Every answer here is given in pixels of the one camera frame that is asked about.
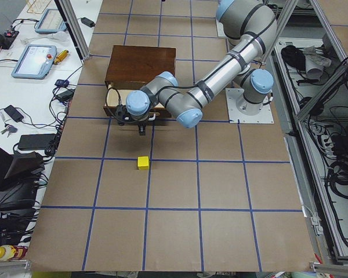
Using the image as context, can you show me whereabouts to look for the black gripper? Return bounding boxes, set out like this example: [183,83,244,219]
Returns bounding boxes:
[115,105,149,136]

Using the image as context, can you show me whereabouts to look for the white drawer handle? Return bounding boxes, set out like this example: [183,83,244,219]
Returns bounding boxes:
[149,113,156,121]

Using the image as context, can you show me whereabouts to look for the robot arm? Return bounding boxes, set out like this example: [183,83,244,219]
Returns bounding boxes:
[113,1,277,135]

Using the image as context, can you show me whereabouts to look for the yellow block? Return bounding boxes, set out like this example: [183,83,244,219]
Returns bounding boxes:
[137,156,150,170]

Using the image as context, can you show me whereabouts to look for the dark wooden drawer cabinet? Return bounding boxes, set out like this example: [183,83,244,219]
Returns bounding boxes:
[104,45,176,90]

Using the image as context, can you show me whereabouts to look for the yellow orange tool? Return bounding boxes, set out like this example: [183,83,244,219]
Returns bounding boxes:
[53,49,69,65]

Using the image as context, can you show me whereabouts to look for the black power adapter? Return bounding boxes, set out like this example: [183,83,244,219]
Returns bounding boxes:
[81,17,95,28]

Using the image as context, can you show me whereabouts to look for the teach pendant near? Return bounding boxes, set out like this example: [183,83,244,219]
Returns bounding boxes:
[11,44,57,79]

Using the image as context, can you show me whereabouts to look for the teach pendant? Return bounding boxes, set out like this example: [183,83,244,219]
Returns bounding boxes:
[11,44,57,79]
[34,9,66,34]

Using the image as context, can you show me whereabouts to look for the black smartphone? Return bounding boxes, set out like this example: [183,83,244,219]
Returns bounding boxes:
[4,105,24,122]

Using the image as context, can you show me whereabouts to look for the keys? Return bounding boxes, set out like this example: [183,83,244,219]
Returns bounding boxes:
[1,123,17,137]

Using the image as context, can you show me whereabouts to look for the teach pendant far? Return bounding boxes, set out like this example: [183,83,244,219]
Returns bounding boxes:
[34,9,66,34]

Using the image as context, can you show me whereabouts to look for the black laptop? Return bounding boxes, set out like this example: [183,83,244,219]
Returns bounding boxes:
[0,152,46,212]

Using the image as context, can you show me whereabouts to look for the yellow bottle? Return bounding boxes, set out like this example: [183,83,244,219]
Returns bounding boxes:
[0,245,28,262]

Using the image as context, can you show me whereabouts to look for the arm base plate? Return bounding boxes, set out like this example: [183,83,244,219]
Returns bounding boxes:
[226,88,274,124]

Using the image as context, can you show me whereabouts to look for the aluminium frame post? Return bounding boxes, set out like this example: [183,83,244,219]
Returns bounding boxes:
[54,0,90,61]

